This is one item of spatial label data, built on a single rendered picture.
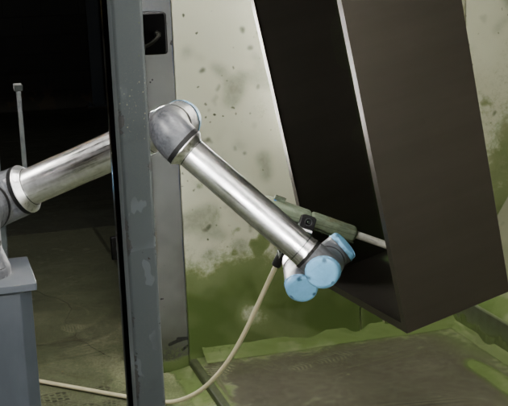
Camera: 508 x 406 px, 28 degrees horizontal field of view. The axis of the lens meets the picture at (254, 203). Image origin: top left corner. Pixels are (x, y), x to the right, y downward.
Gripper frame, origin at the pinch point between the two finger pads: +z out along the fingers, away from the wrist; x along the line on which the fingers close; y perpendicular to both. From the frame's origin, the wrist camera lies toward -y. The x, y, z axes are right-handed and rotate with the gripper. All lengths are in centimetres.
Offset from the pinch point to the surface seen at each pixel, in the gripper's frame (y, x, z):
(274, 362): 73, 24, 31
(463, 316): 46, 95, 59
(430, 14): -79, 5, -18
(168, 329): 78, -17, 39
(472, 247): -24, 42, -31
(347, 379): 59, 45, 12
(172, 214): 38, -29, 52
